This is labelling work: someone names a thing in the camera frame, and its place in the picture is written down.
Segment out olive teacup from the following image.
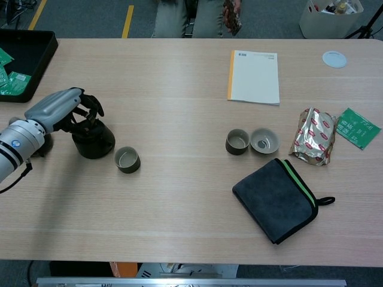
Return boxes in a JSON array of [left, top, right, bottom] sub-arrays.
[[114, 146, 141, 175]]

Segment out white storage box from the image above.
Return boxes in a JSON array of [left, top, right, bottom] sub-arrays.
[[299, 0, 365, 39]]

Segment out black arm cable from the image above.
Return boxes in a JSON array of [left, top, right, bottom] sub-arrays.
[[0, 160, 34, 194]]

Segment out seated person khaki trousers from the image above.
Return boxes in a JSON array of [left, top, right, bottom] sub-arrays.
[[151, 0, 243, 39]]

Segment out black teapot with hoop handle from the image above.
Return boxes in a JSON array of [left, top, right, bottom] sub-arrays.
[[71, 118, 116, 160]]

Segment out green packet with white label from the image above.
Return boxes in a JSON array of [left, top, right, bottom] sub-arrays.
[[8, 71, 32, 94]]

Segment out green tea packet white print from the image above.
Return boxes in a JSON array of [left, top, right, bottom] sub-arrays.
[[335, 107, 382, 151]]

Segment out aluminium profile rail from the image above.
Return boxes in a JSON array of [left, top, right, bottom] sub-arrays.
[[35, 277, 347, 287]]

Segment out orange base cover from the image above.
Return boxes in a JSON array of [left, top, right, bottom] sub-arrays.
[[109, 261, 138, 279]]

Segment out grey cloth with green stripe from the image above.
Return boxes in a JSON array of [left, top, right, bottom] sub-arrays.
[[232, 158, 336, 245]]

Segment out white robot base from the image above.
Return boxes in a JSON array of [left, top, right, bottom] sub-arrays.
[[136, 262, 239, 279]]

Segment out black rectangular tray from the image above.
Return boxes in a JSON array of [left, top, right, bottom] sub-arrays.
[[0, 29, 59, 103]]

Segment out empty dark teacup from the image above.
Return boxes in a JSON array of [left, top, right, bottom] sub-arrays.
[[225, 129, 251, 156]]

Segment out smartphone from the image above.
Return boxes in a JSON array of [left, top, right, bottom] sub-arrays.
[[223, 0, 242, 36]]

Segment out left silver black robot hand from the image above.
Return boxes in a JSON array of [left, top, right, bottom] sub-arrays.
[[24, 87, 105, 134]]

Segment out silver foil pack red labels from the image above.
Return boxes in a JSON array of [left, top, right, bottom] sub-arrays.
[[288, 106, 338, 166]]

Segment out black tripod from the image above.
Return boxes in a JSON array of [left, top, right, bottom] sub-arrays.
[[344, 4, 383, 39]]

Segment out white notebook with yellow spine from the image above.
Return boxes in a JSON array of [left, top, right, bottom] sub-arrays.
[[227, 50, 281, 106]]

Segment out black floor cable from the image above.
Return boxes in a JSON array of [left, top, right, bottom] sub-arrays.
[[27, 259, 36, 285]]

